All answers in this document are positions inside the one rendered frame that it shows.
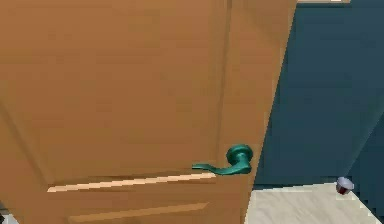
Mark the brown wooden room door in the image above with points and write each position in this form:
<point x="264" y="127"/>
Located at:
<point x="116" y="93"/>

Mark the small white and red cup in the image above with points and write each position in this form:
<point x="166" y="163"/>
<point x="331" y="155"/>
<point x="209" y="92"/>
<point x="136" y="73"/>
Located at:
<point x="344" y="186"/>

